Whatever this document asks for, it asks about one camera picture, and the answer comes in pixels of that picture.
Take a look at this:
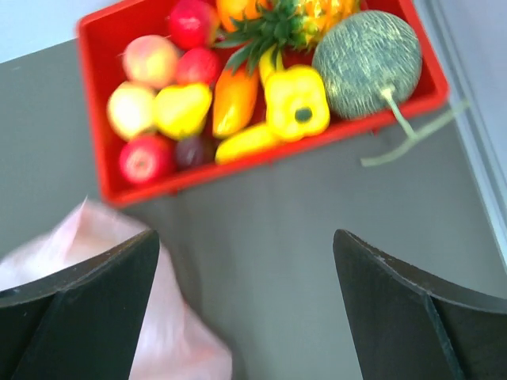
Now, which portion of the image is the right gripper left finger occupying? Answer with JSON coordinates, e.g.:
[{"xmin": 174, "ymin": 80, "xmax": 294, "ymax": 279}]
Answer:
[{"xmin": 1, "ymin": 230, "xmax": 159, "ymax": 379}]

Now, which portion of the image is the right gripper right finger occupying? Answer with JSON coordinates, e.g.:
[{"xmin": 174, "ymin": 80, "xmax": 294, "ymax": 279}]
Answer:
[{"xmin": 333, "ymin": 230, "xmax": 506, "ymax": 380}]

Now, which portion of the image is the pink plastic bag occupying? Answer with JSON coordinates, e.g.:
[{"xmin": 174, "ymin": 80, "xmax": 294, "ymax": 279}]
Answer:
[{"xmin": 1, "ymin": 200, "xmax": 233, "ymax": 379}]

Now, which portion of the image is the pineapple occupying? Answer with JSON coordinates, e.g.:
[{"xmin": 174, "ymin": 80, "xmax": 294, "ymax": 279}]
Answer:
[{"xmin": 215, "ymin": 0, "xmax": 361, "ymax": 74}]

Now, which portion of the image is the orange fruit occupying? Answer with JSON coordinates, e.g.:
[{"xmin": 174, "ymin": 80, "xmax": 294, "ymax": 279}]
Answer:
[{"xmin": 215, "ymin": 0, "xmax": 271, "ymax": 32}]

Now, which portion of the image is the dark purple plum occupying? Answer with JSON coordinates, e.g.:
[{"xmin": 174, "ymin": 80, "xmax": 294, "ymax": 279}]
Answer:
[{"xmin": 175, "ymin": 136, "xmax": 215, "ymax": 169}]

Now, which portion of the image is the pale yellow apple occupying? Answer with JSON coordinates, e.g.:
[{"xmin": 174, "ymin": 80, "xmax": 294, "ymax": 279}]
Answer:
[{"xmin": 107, "ymin": 81, "xmax": 156, "ymax": 141}]

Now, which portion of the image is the yellow mango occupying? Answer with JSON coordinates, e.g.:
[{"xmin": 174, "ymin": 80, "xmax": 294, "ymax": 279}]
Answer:
[{"xmin": 154, "ymin": 83, "xmax": 212, "ymax": 141}]

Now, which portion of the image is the small yellow banana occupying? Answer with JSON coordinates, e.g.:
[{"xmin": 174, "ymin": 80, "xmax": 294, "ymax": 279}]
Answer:
[{"xmin": 215, "ymin": 123, "xmax": 281, "ymax": 165}]

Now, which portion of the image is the yellow bell pepper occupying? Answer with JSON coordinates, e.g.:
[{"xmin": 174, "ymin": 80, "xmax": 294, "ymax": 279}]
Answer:
[{"xmin": 265, "ymin": 65, "xmax": 330, "ymax": 142}]

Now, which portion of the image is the green netted melon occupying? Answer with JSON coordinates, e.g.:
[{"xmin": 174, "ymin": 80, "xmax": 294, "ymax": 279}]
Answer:
[{"xmin": 311, "ymin": 9, "xmax": 471, "ymax": 167}]

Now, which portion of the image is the pink peach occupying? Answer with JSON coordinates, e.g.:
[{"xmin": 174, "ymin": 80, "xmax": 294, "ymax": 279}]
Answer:
[{"xmin": 122, "ymin": 35, "xmax": 180, "ymax": 89}]

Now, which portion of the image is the orange papaya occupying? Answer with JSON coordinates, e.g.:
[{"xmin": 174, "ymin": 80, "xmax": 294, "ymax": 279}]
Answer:
[{"xmin": 212, "ymin": 67, "xmax": 260, "ymax": 139}]

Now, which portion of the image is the small red apple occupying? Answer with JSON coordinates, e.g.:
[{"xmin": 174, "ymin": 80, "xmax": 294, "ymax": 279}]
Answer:
[{"xmin": 175, "ymin": 47, "xmax": 222, "ymax": 86}]

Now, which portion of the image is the red plastic bin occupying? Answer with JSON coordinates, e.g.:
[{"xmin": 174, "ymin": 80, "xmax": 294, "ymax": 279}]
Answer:
[{"xmin": 77, "ymin": 0, "xmax": 449, "ymax": 207}]

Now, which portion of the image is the yellow banana in bin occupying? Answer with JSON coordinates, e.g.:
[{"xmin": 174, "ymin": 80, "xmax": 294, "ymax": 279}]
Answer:
[{"xmin": 258, "ymin": 45, "xmax": 284, "ymax": 86}]

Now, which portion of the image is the red pomegranate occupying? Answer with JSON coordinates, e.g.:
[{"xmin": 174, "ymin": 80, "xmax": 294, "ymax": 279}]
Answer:
[{"xmin": 167, "ymin": 0, "xmax": 220, "ymax": 51}]

